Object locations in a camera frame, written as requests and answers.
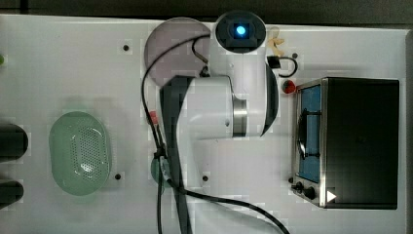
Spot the red ketchup bottle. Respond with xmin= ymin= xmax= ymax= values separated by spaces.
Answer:
xmin=149 ymin=111 xmax=159 ymax=125

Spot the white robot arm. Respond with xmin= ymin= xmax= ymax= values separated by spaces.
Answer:
xmin=160 ymin=11 xmax=289 ymax=234

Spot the green oval strainer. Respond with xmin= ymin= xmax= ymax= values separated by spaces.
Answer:
xmin=49 ymin=111 xmax=112 ymax=196

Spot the grey round plate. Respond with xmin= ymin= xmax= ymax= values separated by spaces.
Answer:
xmin=144 ymin=18 xmax=210 ymax=87

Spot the red strawberry toy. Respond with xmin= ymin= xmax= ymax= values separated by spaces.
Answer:
xmin=282 ymin=80 xmax=296 ymax=94

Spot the yellow plush toy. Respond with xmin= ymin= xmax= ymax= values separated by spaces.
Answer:
xmin=267 ymin=26 xmax=284 ymax=57

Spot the black toaster oven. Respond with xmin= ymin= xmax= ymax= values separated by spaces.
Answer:
xmin=289 ymin=77 xmax=399 ymax=210

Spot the upper black cylinder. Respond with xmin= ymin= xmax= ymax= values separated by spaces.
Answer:
xmin=0 ymin=124 xmax=28 ymax=162

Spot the black cylinder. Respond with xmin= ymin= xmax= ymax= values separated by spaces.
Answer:
xmin=0 ymin=124 xmax=28 ymax=162
xmin=0 ymin=181 xmax=24 ymax=209

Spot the lower black cylinder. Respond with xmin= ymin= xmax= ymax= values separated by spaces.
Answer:
xmin=0 ymin=181 xmax=24 ymax=209

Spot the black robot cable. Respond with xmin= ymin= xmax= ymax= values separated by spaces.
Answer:
xmin=140 ymin=33 xmax=291 ymax=234

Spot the green cup with handle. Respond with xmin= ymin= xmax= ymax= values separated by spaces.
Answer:
xmin=151 ymin=156 xmax=171 ymax=188

